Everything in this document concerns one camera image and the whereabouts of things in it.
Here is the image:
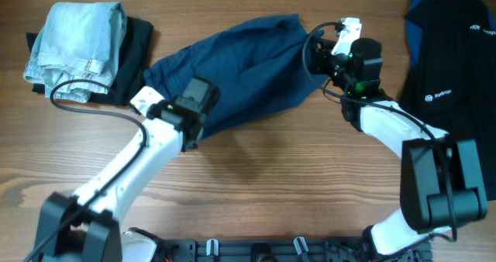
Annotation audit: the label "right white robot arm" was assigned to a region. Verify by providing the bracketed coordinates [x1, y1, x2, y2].
[301, 22, 487, 261]

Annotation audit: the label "folded black garment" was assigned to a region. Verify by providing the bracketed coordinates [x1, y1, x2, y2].
[26, 16, 155, 107]

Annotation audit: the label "blue garment under shirt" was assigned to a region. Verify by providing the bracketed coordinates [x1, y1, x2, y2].
[405, 0, 496, 69]

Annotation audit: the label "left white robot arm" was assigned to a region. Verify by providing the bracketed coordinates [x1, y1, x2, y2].
[26, 77, 221, 261]

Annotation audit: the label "black logo shirt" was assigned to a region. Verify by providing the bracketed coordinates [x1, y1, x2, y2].
[400, 0, 495, 201]

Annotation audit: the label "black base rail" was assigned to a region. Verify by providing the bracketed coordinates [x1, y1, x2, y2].
[127, 227, 433, 262]

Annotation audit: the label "dark blue shorts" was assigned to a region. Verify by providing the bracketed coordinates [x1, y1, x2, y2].
[143, 14, 327, 137]

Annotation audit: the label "folded light blue jeans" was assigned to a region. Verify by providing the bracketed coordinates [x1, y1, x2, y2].
[23, 2, 127, 102]

